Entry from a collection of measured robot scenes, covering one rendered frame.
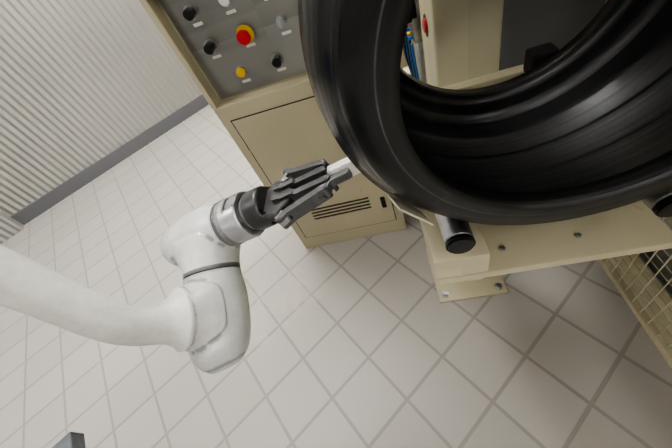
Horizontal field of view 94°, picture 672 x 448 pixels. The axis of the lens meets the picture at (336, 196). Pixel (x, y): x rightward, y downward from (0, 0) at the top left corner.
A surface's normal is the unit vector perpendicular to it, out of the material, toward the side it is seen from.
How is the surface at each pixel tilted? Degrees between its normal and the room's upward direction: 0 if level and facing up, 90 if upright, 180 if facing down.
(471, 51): 90
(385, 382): 0
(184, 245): 35
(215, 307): 55
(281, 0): 90
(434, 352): 0
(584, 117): 26
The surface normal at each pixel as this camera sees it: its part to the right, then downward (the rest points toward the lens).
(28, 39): 0.63, 0.42
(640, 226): -0.29, -0.65
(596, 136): -0.65, -0.51
